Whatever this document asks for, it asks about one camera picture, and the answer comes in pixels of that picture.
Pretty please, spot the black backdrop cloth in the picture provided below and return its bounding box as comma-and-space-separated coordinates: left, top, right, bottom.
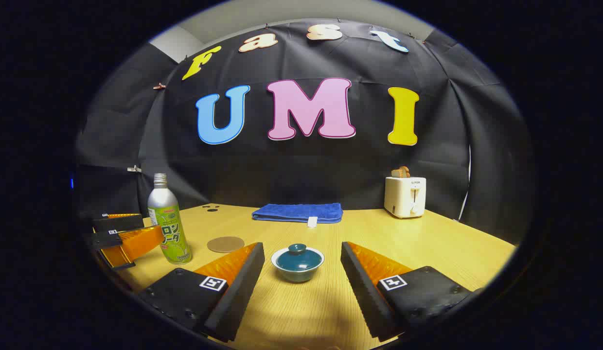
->
75, 19, 533, 244

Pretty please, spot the white toaster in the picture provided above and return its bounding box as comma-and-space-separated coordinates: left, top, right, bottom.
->
384, 176, 427, 219

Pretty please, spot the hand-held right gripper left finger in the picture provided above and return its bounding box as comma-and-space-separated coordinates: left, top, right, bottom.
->
138, 242, 266, 343

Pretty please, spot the folded blue towel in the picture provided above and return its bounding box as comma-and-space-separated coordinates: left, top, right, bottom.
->
252, 203, 343, 228

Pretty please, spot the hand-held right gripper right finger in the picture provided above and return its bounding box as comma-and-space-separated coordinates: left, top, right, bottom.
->
340, 241, 482, 342

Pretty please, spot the brown round coaster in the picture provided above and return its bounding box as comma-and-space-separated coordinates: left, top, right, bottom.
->
207, 236, 245, 253

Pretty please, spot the silver green water bottle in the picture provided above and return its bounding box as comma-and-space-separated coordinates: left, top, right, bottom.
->
147, 173, 193, 265

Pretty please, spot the white teal teacup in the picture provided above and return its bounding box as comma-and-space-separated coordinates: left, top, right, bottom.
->
271, 245, 325, 283

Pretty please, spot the teal teacup lid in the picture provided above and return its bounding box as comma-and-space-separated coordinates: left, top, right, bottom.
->
276, 244, 320, 271

